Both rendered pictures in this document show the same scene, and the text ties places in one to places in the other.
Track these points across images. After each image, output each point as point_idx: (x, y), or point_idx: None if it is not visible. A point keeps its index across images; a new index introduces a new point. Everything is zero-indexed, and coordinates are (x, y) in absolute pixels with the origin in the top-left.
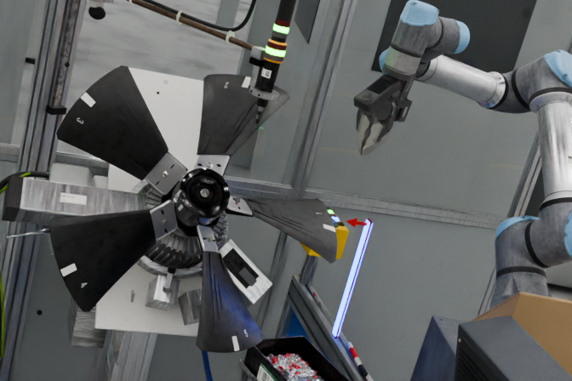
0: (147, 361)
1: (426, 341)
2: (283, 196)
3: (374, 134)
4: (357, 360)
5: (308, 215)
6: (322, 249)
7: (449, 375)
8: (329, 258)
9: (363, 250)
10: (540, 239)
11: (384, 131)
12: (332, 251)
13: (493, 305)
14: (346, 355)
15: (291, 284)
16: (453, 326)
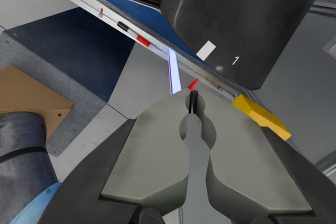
0: None
1: (106, 88)
2: (318, 165)
3: (156, 134)
4: (134, 33)
5: (240, 36)
6: None
7: (51, 52)
8: (164, 2)
9: (171, 85)
10: None
11: (88, 167)
12: (172, 17)
13: (23, 114)
14: (147, 36)
15: (246, 95)
16: (86, 104)
